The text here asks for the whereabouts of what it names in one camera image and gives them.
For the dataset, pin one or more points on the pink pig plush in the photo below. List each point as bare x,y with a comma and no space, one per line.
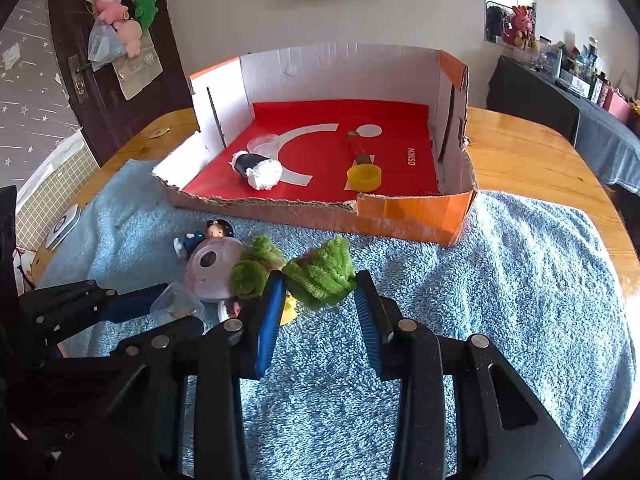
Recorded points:
112,6

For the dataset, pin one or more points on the yellow grid tiled cabinet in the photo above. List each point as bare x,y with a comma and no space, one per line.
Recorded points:
55,180

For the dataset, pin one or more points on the red printed sheet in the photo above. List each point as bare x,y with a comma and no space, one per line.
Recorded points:
400,125

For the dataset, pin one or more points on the blue terry towel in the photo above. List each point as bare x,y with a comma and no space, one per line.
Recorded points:
500,285

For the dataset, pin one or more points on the green plush toy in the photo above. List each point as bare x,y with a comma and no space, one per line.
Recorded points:
145,12

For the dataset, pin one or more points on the clear round plastic cup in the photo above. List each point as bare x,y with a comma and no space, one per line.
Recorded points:
264,142

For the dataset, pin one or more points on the clear plastic bag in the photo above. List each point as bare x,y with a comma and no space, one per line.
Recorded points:
102,47

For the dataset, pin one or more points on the pink storage box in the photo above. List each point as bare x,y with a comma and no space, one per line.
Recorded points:
617,107

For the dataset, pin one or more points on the orange cardboard box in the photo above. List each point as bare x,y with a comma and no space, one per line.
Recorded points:
410,217

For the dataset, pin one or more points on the cartoon figurine with black hair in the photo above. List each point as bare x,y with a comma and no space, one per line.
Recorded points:
217,231

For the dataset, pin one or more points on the small yellow toy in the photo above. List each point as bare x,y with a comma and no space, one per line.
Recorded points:
290,312

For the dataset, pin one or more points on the yellow plastic lid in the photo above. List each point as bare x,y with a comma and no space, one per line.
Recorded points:
364,178

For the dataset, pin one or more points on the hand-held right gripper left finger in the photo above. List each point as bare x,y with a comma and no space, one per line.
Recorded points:
267,320

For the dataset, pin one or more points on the dark brown door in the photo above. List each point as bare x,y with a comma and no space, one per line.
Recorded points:
125,120

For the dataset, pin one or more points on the clutter of bottles and boxes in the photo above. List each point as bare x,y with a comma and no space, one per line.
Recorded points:
575,65

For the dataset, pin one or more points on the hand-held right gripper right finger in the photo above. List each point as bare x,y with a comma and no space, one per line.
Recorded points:
367,320

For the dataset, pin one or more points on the cluttered side table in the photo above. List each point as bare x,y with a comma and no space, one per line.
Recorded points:
600,145

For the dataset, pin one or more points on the clear square plastic container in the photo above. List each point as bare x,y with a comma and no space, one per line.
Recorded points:
175,302

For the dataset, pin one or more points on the red cylinder with wooden ends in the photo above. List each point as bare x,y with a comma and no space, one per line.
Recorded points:
359,149

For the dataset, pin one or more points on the pale pink plush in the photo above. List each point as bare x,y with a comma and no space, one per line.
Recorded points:
129,35

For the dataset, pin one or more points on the pink rabbit plush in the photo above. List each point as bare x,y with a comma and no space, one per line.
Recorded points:
519,27

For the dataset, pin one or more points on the white round gadget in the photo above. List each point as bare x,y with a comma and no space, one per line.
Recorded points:
62,225

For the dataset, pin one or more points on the small paper scrap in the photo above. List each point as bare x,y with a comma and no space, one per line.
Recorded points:
160,133

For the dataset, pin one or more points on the pink round device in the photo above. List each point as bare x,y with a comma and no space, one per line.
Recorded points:
212,272

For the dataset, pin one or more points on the plush toys on door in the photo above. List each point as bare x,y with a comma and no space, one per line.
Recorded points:
137,75

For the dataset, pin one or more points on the green yarn cabbage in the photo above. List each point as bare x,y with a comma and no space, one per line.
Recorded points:
252,272
320,272

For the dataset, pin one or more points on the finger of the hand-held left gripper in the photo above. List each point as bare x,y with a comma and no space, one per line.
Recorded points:
180,330
135,302

